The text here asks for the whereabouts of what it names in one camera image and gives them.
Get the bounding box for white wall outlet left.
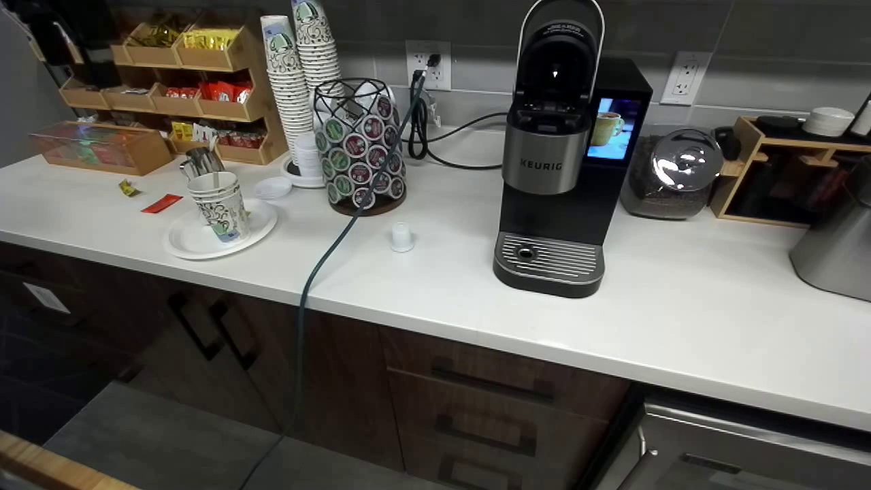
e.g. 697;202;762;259
404;41;452;91

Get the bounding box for tiered wooden condiment organizer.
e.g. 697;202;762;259
59;22;287;162

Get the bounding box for small white creamer cup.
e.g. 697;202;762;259
389;226;415;252

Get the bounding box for stainless appliance under counter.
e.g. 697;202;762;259
589;398;871;490

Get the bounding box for black power cord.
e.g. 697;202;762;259
404;52;511;173

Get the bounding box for white lid on shelf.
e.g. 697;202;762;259
802;106;854;139

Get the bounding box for stack of paper cups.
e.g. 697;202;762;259
262;0;339;188

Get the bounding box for green cable over counter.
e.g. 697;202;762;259
236;208;364;490

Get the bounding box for dark wooden cabinet drawers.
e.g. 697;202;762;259
0;244;629;490

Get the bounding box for wooden shelf organizer right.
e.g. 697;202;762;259
711;117;871;223

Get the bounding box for silver round rice cooker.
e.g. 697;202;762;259
619;128;724;221

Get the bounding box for white plate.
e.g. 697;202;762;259
162;197;278;260

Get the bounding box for yellow packet on counter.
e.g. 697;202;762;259
116;180;140;197

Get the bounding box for silver metal cup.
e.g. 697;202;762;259
790;162;871;301

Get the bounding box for red packet on counter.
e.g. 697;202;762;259
140;193;183;215

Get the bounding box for wire K-cup pod holder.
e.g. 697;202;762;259
312;76;404;215

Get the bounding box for patterned paper cup on plate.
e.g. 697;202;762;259
188;172;247;242

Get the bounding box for white wall outlet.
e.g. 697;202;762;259
404;41;452;91
662;52;711;106

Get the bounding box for white wall outlet right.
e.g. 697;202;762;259
662;52;711;106

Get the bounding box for wooden tea box glass lid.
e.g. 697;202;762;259
30;123;174;177

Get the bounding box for black silver Keurig coffee machine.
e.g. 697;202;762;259
492;0;652;295

